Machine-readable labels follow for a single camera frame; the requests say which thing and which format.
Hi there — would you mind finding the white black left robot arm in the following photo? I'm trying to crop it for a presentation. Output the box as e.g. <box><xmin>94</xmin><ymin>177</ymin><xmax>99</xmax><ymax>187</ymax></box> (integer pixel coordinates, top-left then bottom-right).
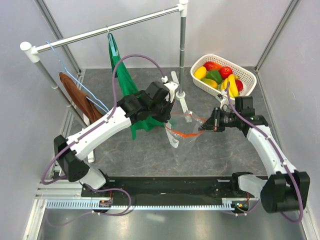
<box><xmin>54</xmin><ymin>81</ymin><xmax>179</xmax><ymax>197</ymax></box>

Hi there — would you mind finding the red pomegranate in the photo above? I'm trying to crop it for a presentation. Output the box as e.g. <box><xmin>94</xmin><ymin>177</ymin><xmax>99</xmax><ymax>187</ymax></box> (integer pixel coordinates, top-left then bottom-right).
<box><xmin>235</xmin><ymin>79</ymin><xmax>244</xmax><ymax>93</ymax></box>

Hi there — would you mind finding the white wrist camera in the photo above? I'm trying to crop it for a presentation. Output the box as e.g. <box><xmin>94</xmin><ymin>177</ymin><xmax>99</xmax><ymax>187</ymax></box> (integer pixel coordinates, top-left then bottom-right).
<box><xmin>215</xmin><ymin>90</ymin><xmax>229</xmax><ymax>105</ymax></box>
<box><xmin>161</xmin><ymin>74</ymin><xmax>179</xmax><ymax>104</ymax></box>

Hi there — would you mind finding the white clothes rack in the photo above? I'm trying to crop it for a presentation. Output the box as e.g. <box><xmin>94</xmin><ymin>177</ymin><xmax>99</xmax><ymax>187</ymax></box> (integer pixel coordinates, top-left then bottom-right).
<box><xmin>19</xmin><ymin>0</ymin><xmax>193</xmax><ymax>163</ymax></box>

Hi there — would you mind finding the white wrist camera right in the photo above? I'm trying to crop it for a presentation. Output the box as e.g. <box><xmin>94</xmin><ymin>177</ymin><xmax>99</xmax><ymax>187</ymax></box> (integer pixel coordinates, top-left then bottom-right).
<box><xmin>215</xmin><ymin>90</ymin><xmax>229</xmax><ymax>105</ymax></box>

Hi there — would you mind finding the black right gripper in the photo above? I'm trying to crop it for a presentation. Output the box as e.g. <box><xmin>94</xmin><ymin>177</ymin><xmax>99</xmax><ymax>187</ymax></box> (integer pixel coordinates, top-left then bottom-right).
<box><xmin>198</xmin><ymin>106</ymin><xmax>241</xmax><ymax>132</ymax></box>

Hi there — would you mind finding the red apple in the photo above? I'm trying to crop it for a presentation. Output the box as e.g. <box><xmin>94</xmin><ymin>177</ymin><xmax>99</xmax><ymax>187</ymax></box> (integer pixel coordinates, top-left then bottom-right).
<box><xmin>218</xmin><ymin>66</ymin><xmax>233</xmax><ymax>80</ymax></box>

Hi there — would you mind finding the green bell pepper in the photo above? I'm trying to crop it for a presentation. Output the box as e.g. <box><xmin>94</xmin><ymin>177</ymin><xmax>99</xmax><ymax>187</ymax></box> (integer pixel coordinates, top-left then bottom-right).
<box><xmin>206</xmin><ymin>70</ymin><xmax>223</xmax><ymax>85</ymax></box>

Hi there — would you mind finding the blue shirt hanger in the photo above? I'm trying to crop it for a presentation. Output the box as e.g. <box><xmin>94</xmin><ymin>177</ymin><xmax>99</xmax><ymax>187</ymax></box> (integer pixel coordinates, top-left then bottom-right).
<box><xmin>106</xmin><ymin>27</ymin><xmax>119</xmax><ymax>57</ymax></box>

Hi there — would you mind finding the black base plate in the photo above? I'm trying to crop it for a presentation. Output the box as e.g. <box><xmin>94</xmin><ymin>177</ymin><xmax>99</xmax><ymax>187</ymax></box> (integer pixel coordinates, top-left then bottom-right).
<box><xmin>81</xmin><ymin>176</ymin><xmax>254</xmax><ymax>206</ymax></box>

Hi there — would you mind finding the light blue hanger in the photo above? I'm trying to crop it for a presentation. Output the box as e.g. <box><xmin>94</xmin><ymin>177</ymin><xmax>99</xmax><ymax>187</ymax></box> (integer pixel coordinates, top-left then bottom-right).
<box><xmin>46</xmin><ymin>41</ymin><xmax>110</xmax><ymax>113</ymax></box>

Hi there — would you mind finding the aluminium frame rail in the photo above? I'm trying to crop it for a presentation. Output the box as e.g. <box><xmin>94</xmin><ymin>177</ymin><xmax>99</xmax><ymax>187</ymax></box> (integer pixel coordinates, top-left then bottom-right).
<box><xmin>34</xmin><ymin>178</ymin><xmax>308</xmax><ymax>201</ymax></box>

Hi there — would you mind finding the yellow lemon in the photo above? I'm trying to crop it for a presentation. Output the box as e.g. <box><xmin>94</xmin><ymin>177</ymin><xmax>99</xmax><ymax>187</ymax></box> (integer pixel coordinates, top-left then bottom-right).
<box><xmin>193</xmin><ymin>66</ymin><xmax>207</xmax><ymax>80</ymax></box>

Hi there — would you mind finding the yellow banana bunch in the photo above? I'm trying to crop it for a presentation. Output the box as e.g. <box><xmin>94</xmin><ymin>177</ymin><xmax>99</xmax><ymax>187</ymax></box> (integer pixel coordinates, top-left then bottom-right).
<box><xmin>220</xmin><ymin>74</ymin><xmax>239</xmax><ymax>98</ymax></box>

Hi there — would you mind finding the yellow green mango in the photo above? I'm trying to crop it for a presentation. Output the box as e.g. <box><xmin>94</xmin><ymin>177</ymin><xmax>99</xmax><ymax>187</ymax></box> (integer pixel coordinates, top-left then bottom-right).
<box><xmin>201</xmin><ymin>78</ymin><xmax>219</xmax><ymax>90</ymax></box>

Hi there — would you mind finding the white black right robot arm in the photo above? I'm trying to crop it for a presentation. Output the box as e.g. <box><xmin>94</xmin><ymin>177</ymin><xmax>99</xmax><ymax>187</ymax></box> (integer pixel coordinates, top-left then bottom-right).
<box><xmin>198</xmin><ymin>96</ymin><xmax>310</xmax><ymax>213</ymax></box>

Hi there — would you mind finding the clear zip top bag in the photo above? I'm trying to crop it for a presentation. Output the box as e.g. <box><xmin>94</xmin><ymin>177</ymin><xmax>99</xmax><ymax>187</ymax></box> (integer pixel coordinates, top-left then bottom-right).
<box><xmin>164</xmin><ymin>110</ymin><xmax>206</xmax><ymax>165</ymax></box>

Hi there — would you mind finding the brown towel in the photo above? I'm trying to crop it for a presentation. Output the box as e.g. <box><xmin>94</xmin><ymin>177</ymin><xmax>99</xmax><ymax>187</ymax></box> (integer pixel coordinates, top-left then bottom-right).
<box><xmin>59</xmin><ymin>72</ymin><xmax>103</xmax><ymax>124</ymax></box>

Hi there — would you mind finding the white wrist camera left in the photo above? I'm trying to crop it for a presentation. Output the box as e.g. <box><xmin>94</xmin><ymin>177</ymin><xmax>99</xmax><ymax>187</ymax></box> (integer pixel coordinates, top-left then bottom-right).
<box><xmin>161</xmin><ymin>74</ymin><xmax>179</xmax><ymax>104</ymax></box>

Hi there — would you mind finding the slotted cable duct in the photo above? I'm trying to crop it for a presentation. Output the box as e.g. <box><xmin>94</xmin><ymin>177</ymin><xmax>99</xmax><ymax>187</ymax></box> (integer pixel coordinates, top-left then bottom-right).
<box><xmin>46</xmin><ymin>199</ymin><xmax>235</xmax><ymax>211</ymax></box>

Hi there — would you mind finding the white plastic basket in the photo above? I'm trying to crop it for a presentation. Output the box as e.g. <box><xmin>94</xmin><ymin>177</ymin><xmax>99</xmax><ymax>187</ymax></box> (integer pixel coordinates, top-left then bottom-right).
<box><xmin>190</xmin><ymin>54</ymin><xmax>257</xmax><ymax>99</ymax></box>

